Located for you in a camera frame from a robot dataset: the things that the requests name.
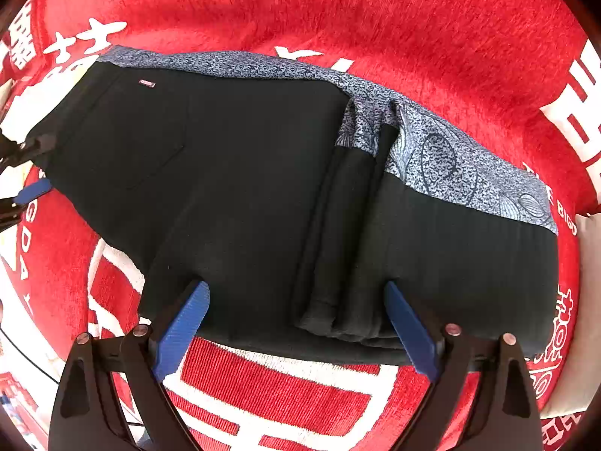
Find black pants with blue stripes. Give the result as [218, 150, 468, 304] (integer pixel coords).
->
[35, 46, 559, 367]

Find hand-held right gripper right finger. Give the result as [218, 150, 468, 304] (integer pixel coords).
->
[382, 280, 543, 451]

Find red printed blanket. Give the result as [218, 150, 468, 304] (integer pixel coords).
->
[0, 0, 601, 451]

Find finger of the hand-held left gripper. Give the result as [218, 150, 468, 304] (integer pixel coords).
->
[0, 179, 52, 229]
[0, 127, 60, 171]

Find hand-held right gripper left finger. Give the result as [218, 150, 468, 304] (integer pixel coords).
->
[48, 280, 210, 451]

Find white pillow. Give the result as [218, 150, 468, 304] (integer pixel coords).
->
[540, 211, 601, 420]

